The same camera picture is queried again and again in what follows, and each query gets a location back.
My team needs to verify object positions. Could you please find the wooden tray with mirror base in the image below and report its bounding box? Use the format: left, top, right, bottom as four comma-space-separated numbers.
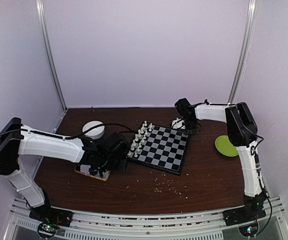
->
74, 164, 111, 181

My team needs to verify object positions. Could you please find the black and grey chessboard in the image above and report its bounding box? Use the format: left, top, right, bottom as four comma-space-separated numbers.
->
127, 121, 190, 176

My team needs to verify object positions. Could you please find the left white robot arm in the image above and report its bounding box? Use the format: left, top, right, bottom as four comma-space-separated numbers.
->
0, 117, 129, 222

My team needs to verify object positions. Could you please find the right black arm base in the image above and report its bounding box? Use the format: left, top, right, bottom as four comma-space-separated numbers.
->
222, 207, 266, 238

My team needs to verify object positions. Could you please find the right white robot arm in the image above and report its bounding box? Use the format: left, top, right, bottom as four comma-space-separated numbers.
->
171, 98, 265, 199

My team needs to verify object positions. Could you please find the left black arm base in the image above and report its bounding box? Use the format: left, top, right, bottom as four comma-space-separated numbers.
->
29, 208, 73, 239

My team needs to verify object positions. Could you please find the pile of black chess pieces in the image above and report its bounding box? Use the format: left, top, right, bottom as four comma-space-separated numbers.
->
89, 166, 110, 179

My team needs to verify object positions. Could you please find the white bowl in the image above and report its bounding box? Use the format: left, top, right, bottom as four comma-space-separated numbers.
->
82, 120, 105, 140

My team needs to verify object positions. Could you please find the green plate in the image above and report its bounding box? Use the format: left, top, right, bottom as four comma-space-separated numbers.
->
215, 135, 238, 157

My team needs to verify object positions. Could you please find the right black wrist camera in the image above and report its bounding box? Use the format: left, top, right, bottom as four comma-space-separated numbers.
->
174, 98, 190, 117

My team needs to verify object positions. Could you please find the aluminium front rail frame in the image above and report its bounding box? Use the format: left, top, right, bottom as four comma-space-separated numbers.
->
1, 197, 288, 240

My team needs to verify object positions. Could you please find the right aluminium frame post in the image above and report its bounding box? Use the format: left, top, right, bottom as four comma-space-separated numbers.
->
227, 0, 258, 104

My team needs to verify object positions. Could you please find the aluminium frame post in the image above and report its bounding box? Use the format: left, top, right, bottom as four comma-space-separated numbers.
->
227, 0, 258, 104
36, 0, 68, 111

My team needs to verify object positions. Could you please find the left aluminium frame post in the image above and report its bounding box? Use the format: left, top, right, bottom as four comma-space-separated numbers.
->
36, 0, 68, 111

